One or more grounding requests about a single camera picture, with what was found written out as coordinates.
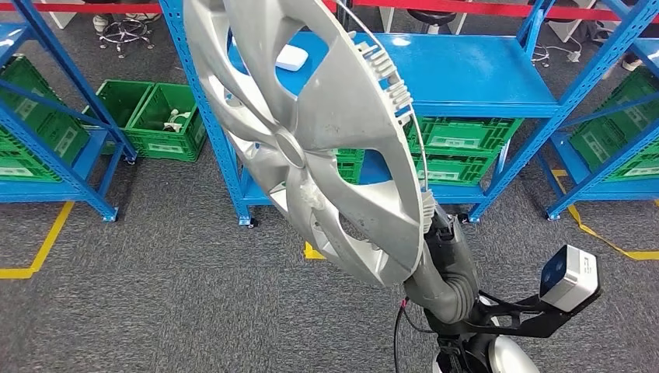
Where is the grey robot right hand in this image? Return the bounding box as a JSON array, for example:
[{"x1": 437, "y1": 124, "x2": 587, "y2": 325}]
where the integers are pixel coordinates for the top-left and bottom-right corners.
[{"x1": 403, "y1": 204, "x2": 479, "y2": 326}]

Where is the grey plastic wheel hubcap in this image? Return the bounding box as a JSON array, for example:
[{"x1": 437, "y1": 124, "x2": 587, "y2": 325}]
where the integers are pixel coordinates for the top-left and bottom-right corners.
[{"x1": 183, "y1": 0, "x2": 431, "y2": 288}]

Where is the blue metal shelf rack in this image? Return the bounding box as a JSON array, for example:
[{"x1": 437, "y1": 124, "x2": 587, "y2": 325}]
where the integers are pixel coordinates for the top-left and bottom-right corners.
[
  {"x1": 535, "y1": 0, "x2": 659, "y2": 222},
  {"x1": 0, "y1": 0, "x2": 139, "y2": 223},
  {"x1": 159, "y1": 0, "x2": 659, "y2": 228}
]

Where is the yellow floor tape outline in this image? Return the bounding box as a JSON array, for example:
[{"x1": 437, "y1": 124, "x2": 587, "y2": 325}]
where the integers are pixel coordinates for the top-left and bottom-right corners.
[{"x1": 550, "y1": 169, "x2": 659, "y2": 262}]

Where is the black stool chrome base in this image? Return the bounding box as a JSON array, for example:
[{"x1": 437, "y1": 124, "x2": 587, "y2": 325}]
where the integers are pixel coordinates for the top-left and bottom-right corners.
[
  {"x1": 530, "y1": 44, "x2": 552, "y2": 69},
  {"x1": 406, "y1": 9, "x2": 458, "y2": 36},
  {"x1": 97, "y1": 19, "x2": 155, "y2": 59}
]

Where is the white desk panel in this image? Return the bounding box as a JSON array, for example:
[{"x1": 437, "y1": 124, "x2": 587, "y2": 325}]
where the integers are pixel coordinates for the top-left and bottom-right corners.
[{"x1": 378, "y1": 5, "x2": 396, "y2": 33}]

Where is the red barrier belt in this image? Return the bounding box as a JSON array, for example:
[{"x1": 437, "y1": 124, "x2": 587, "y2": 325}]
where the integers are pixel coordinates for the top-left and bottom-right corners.
[
  {"x1": 0, "y1": 2, "x2": 162, "y2": 15},
  {"x1": 321, "y1": 0, "x2": 659, "y2": 24}
]

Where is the white plastic mirror cover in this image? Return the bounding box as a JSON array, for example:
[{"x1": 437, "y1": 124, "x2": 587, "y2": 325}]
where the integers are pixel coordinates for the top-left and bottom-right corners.
[{"x1": 275, "y1": 44, "x2": 310, "y2": 72}]

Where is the white power adapter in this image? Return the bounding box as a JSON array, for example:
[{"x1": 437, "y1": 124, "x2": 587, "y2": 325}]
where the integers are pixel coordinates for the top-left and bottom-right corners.
[{"x1": 163, "y1": 109, "x2": 191, "y2": 134}]

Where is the yellow floor tape strip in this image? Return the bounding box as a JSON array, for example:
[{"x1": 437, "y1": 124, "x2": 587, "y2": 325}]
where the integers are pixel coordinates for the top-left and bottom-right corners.
[{"x1": 0, "y1": 200, "x2": 76, "y2": 281}]

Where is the person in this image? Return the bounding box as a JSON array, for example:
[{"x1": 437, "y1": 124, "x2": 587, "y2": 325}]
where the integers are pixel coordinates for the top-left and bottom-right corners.
[{"x1": 92, "y1": 12, "x2": 162, "y2": 33}]

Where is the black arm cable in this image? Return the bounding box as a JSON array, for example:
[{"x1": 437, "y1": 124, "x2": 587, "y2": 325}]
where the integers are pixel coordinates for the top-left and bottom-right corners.
[{"x1": 393, "y1": 297, "x2": 438, "y2": 373}]

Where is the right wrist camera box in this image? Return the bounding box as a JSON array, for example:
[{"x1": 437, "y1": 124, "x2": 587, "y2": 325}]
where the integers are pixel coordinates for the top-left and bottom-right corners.
[{"x1": 438, "y1": 244, "x2": 603, "y2": 340}]

